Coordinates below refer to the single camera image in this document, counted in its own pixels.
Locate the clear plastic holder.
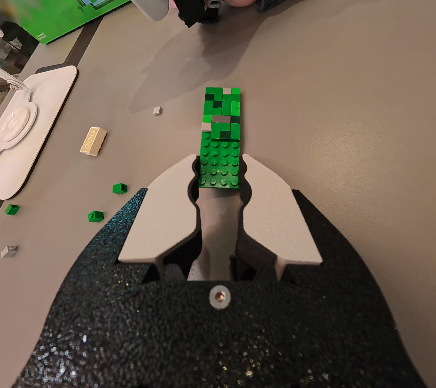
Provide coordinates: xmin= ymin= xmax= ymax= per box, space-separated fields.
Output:
xmin=0 ymin=68 xmax=31 ymax=93

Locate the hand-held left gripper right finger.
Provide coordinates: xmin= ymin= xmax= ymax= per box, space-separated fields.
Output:
xmin=236 ymin=154 xmax=323 ymax=282

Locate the cream brick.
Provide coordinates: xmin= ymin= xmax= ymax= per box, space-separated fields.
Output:
xmin=80 ymin=127 xmax=107 ymax=156

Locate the white round disc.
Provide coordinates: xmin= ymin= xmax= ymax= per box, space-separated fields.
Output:
xmin=0 ymin=102 xmax=38 ymax=151

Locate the green brick plate assembly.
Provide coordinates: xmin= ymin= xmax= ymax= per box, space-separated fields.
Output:
xmin=198 ymin=87 xmax=243 ymax=189

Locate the white mat with black edge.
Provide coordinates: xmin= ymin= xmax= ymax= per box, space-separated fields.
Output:
xmin=0 ymin=65 xmax=79 ymax=201

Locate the grey desk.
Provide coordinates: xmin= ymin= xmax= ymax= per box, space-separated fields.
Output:
xmin=0 ymin=0 xmax=436 ymax=388

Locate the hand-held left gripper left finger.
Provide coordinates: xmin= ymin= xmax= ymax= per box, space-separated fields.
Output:
xmin=117 ymin=154 xmax=203 ymax=282

